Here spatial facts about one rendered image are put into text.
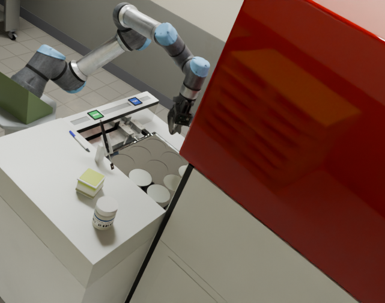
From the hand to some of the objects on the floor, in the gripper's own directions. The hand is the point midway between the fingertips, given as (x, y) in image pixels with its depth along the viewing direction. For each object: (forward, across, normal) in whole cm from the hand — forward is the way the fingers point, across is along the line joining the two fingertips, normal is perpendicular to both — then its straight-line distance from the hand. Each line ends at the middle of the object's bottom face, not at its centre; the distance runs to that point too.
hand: (172, 131), depth 156 cm
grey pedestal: (+107, -70, +40) cm, 134 cm away
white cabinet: (+107, -14, 0) cm, 108 cm away
